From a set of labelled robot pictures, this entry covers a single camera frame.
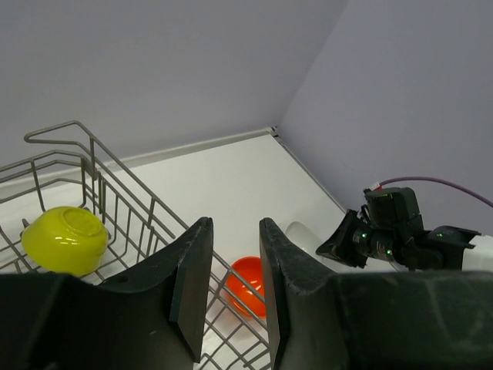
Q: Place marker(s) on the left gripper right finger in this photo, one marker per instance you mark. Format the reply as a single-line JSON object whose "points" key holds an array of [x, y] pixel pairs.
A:
{"points": [[319, 319]]}

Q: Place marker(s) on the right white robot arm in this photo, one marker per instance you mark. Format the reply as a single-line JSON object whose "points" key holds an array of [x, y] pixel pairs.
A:
{"points": [[449, 248]]}

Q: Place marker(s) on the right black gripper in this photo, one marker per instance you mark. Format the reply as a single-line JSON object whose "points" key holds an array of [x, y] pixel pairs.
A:
{"points": [[390, 222]]}

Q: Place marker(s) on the grey wire dish rack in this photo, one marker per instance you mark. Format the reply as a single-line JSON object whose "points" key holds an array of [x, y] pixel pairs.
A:
{"points": [[87, 175]]}

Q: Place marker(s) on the white square dish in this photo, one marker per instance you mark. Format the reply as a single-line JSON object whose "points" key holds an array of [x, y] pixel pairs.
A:
{"points": [[303, 237]]}

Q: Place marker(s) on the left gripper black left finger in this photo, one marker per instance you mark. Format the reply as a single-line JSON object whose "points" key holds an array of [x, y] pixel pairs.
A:
{"points": [[150, 316]]}

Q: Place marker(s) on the orange bowl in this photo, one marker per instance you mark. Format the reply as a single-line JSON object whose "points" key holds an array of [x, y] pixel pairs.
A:
{"points": [[246, 292]]}

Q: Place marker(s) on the lime green bowl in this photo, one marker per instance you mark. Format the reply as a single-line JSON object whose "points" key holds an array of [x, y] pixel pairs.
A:
{"points": [[66, 240]]}

